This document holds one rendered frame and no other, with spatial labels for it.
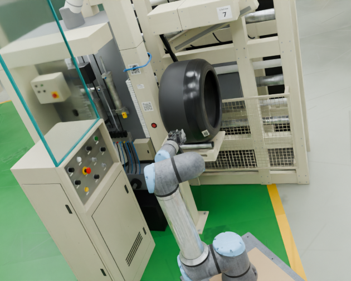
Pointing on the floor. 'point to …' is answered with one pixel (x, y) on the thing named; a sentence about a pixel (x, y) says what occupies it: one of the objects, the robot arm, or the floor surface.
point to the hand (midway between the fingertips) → (183, 134)
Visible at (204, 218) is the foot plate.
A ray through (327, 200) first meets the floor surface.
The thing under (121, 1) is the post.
